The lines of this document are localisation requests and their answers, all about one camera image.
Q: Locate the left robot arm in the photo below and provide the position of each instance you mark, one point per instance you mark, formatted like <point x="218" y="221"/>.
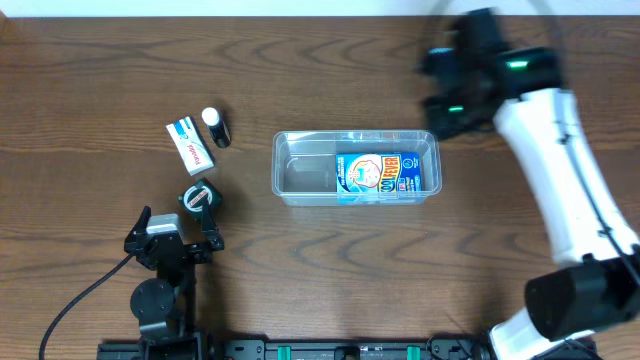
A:
<point x="165" y="304"/>

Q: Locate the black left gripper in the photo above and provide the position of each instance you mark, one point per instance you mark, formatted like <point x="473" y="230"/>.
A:
<point x="176" y="248"/>

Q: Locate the black mounting rail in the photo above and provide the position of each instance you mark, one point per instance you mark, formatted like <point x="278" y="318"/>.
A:
<point x="433" y="349"/>

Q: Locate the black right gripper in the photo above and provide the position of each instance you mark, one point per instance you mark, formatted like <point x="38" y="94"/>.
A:
<point x="441" y="118"/>

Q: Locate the clear plastic container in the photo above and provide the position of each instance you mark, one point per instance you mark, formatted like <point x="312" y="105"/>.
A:
<point x="304" y="162"/>

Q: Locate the blue KoolFever box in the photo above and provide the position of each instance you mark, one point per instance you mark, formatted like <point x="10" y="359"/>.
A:
<point x="375" y="178"/>

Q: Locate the white Panadol box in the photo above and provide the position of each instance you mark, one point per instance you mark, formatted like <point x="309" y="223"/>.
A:
<point x="194" y="153"/>

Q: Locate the green ointment box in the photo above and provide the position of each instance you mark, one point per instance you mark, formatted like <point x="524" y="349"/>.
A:
<point x="196" y="196"/>

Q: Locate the dark syrup bottle white cap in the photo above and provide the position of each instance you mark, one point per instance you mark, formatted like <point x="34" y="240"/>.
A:
<point x="218" y="130"/>

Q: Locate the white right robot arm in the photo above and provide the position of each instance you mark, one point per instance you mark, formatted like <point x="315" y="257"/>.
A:
<point x="483" y="81"/>

